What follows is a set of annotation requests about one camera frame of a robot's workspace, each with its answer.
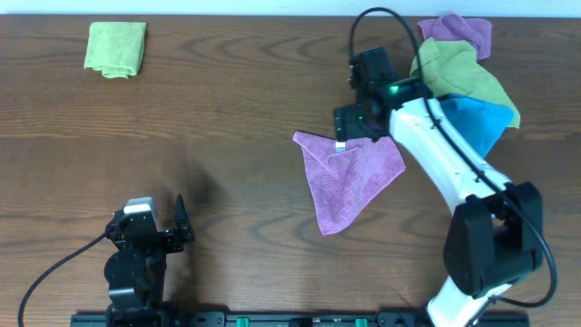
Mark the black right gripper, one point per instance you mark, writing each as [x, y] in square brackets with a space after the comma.
[346, 126]

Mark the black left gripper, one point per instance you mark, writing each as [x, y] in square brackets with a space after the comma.
[176, 239]

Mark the pink microfiber cloth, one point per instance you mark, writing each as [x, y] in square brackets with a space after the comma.
[343, 183]

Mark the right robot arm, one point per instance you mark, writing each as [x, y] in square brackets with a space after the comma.
[495, 236]

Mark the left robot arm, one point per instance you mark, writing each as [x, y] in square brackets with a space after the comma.
[136, 272]

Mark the green crumpled microfiber cloth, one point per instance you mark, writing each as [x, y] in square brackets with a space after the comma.
[451, 67]

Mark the blue microfiber cloth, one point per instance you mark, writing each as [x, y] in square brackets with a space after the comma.
[481, 123]

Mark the purple crumpled microfiber cloth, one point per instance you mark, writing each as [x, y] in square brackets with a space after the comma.
[452, 27]

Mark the folded green microfiber cloth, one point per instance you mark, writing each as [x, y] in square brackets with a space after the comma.
[115, 49]

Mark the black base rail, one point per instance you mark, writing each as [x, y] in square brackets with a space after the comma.
[221, 319]

